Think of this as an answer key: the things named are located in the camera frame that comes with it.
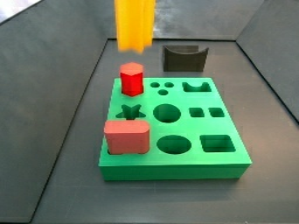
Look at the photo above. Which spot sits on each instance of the yellow star prism block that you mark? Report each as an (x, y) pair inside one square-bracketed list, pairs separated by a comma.
[(134, 24)]

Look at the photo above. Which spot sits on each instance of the red hexagonal prism block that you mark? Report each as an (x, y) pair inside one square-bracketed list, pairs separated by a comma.
[(130, 77)]

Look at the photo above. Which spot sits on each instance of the black curved cradle fixture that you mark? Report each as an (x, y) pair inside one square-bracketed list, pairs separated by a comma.
[(184, 58)]

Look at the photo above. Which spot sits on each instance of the pink rounded rectangular block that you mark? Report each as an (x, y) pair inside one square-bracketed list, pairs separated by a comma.
[(126, 136)]

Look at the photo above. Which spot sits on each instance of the green shape sorter board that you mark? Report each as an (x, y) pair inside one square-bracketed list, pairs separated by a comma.
[(193, 140)]

